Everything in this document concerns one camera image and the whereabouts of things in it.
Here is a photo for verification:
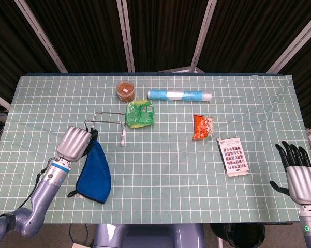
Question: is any lavender robot torso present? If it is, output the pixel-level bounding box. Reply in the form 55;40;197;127
92;223;205;248

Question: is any plastic bag roll blue label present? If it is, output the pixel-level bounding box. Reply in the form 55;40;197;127
147;89;213;103

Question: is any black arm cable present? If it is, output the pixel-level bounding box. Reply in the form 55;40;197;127
17;167;47;209

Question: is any black trash bin bag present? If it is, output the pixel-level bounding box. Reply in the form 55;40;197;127
211;222;265;248

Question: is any clear jar of rubber bands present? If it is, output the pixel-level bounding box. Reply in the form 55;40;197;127
115;80;136;103

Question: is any white partition post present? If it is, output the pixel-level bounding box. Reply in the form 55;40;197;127
190;0;217;73
265;10;311;74
116;0;136;73
14;0;68;73

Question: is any green sponge pack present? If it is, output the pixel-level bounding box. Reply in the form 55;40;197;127
125;100;155;130

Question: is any orange snack packet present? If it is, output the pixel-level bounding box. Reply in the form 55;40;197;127
192;114;215;142

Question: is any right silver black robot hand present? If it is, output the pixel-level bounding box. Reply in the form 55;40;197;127
269;141;311;206

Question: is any dark pleated partition panel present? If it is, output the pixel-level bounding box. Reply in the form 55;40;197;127
198;0;311;73
28;0;130;73
0;0;62;103
126;0;211;73

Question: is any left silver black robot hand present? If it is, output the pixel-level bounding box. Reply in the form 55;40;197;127
56;126;99;163

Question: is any dark grey cloth mat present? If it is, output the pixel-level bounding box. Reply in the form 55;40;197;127
67;129;112;205

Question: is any metal wire rack stand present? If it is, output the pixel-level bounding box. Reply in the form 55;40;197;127
83;110;127;148

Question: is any green checked tablecloth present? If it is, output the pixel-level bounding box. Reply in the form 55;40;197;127
0;73;311;224

